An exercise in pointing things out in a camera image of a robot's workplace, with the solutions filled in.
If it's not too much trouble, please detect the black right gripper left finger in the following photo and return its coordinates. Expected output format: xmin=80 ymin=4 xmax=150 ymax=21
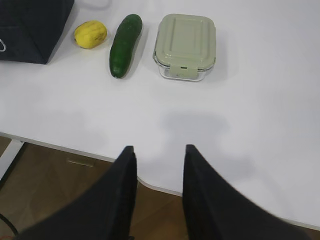
xmin=15 ymin=146 xmax=137 ymax=240

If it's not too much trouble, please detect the yellow lemon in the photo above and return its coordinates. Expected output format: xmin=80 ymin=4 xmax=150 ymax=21
xmin=74 ymin=20 xmax=108 ymax=49

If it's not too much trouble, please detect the black cable under table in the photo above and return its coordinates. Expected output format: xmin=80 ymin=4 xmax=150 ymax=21
xmin=0 ymin=213 xmax=20 ymax=240

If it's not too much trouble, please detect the glass container with green lid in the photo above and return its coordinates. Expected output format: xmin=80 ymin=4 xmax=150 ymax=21
xmin=153 ymin=13 xmax=216 ymax=82

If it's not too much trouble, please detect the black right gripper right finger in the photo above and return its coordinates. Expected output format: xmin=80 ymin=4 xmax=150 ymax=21
xmin=183 ymin=144 xmax=310 ymax=240

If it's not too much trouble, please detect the green cucumber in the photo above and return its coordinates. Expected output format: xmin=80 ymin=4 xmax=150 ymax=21
xmin=109 ymin=13 xmax=143 ymax=79

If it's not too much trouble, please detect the white table leg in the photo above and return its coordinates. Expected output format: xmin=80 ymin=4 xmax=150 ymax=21
xmin=0 ymin=139 xmax=25 ymax=188

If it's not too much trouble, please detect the navy blue lunch bag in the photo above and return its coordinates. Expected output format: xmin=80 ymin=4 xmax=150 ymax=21
xmin=0 ymin=0 xmax=75 ymax=65

